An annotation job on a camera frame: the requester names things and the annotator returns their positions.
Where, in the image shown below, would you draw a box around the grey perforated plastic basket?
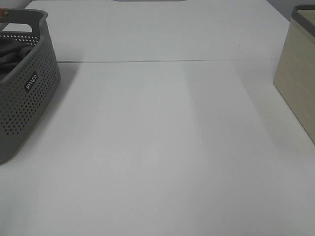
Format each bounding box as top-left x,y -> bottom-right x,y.
0,9 -> 61,163

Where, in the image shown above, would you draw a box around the brown leather basket handle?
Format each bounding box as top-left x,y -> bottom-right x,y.
0,7 -> 8,18

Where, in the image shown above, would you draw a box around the dark grey towel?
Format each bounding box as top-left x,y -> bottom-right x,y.
0,46 -> 33,80

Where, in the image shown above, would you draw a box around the beige fabric storage box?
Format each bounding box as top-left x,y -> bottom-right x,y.
273,4 -> 315,142

